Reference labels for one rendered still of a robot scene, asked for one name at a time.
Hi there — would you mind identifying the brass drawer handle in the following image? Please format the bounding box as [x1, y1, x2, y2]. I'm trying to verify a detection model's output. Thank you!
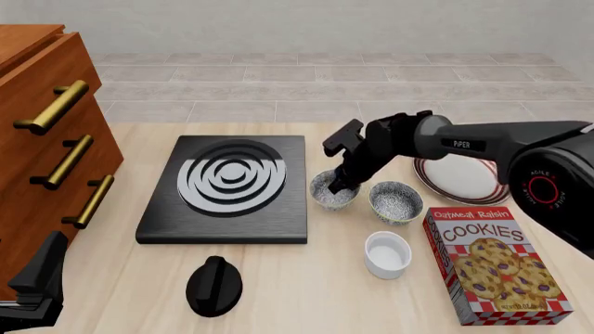
[30, 134, 95, 192]
[61, 174, 115, 230]
[12, 79, 90, 136]

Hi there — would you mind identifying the small white ramekin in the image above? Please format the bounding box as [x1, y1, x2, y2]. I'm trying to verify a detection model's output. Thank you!
[364, 231, 413, 281]

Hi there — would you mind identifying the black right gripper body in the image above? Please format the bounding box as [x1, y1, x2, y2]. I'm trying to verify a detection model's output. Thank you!
[334, 145, 395, 187]

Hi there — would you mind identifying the round black stove knob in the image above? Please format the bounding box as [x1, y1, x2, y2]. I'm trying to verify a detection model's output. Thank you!
[185, 255, 244, 318]

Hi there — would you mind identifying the wooden cabinet with drawers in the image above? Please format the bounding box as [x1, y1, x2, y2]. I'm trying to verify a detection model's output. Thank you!
[0, 23, 125, 303]

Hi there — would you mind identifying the wooden drawer front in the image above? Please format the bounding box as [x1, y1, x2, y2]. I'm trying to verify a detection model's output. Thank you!
[0, 86, 116, 251]
[0, 31, 103, 164]
[0, 128, 125, 303]

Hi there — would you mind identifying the flat black stove plate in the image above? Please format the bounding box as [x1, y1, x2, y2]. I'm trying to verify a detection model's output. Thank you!
[135, 135, 309, 245]

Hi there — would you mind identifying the speckled patterned bowl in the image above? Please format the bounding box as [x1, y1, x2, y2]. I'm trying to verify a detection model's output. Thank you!
[368, 180, 424, 226]
[309, 169, 362, 214]

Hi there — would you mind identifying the oatmeal raisin cookies box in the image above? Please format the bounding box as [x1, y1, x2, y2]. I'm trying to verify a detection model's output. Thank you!
[421, 206, 575, 328]

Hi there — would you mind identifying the white plate with red rings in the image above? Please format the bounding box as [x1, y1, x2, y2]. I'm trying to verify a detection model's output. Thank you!
[411, 156, 512, 206]

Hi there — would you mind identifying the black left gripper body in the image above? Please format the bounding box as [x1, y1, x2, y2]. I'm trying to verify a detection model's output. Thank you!
[0, 293, 65, 328]

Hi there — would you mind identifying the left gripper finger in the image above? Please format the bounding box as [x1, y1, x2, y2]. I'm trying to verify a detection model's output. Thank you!
[7, 230, 70, 298]

